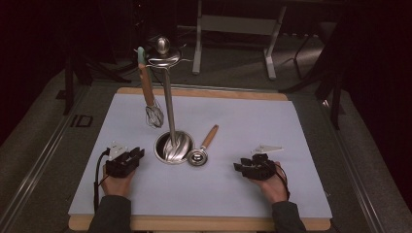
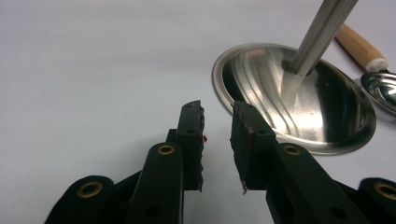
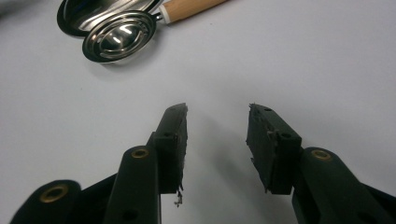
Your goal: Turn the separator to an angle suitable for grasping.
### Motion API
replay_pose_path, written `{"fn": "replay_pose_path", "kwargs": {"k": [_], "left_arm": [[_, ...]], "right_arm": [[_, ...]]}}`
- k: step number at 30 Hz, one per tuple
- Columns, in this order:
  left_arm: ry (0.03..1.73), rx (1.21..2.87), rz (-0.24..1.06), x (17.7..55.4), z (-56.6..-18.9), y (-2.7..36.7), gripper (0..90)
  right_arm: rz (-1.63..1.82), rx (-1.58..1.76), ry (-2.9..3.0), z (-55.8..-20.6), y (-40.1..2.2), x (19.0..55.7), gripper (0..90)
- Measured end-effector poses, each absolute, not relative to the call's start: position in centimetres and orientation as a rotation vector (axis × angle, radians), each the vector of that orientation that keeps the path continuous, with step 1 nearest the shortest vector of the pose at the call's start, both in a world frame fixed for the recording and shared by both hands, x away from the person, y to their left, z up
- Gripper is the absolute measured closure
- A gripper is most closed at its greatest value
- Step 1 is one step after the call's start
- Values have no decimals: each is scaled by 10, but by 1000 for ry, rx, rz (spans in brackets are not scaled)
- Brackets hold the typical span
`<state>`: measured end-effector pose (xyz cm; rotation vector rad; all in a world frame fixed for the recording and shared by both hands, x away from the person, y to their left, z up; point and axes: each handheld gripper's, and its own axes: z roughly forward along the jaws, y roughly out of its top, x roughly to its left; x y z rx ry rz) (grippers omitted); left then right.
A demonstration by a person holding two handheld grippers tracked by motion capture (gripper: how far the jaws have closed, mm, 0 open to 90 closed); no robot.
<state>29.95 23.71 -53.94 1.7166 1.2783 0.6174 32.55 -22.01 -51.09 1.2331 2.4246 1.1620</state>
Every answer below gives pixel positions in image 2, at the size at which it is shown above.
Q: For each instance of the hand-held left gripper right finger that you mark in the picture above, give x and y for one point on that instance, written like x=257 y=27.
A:
x=280 y=174

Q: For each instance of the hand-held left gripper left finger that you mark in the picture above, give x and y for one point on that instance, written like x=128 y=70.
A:
x=165 y=180

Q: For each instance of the steel utensil stand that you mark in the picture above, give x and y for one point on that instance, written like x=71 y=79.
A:
x=311 y=102

